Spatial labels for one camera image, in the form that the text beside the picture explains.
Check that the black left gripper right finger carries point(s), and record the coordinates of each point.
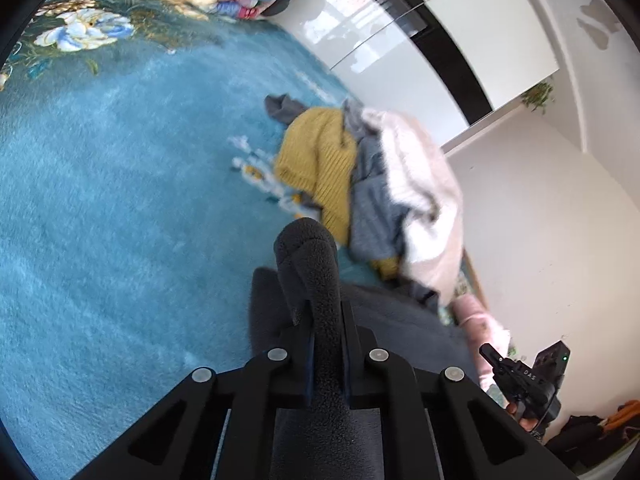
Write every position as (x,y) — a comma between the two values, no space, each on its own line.
(438,426)

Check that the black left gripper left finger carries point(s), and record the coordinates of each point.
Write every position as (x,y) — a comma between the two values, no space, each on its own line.
(216,426)

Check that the dark grey fleece garment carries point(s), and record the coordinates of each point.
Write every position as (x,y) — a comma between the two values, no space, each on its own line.
(328,440)

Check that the orange and black clothes pile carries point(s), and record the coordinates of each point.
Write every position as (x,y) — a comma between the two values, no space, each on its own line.
(586,442)

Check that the grey blue garment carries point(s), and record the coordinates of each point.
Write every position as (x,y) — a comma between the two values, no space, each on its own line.
(372,199)

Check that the white fluffy garment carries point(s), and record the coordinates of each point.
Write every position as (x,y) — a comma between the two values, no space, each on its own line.
(419,178)

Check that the teal floral bed blanket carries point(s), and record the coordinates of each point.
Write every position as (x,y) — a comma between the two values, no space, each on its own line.
(129,232)

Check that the mustard yellow knit sweater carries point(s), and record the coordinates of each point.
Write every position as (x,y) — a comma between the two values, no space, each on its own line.
(320,164)

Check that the green plant on wardrobe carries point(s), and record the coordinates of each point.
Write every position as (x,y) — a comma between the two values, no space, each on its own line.
(539,97)

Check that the white glossy wardrobe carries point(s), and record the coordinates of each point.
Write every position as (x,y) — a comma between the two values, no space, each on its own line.
(447,63)

